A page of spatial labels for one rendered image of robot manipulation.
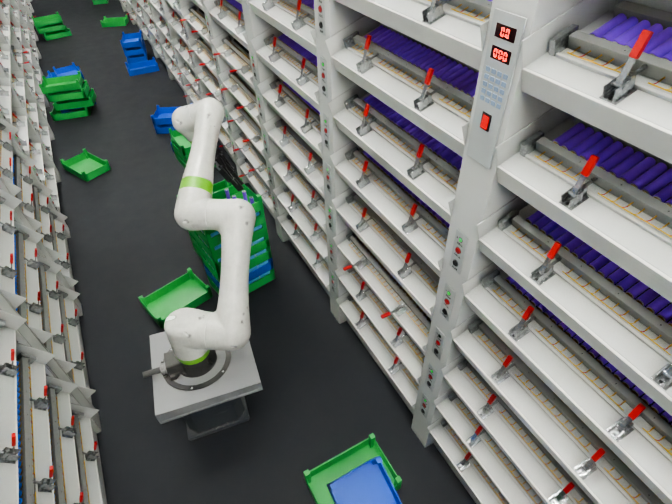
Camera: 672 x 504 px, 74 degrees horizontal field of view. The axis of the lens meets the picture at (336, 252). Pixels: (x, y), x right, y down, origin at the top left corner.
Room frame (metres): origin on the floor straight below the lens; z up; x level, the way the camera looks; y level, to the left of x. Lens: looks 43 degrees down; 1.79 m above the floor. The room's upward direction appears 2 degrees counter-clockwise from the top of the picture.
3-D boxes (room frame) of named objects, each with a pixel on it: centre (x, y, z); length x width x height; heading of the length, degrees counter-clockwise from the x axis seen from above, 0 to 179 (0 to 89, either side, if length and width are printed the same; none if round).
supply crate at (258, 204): (1.70, 0.52, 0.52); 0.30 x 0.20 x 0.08; 127
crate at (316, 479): (0.63, -0.03, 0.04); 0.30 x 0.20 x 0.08; 117
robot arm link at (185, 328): (0.98, 0.53, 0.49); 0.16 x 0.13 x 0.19; 85
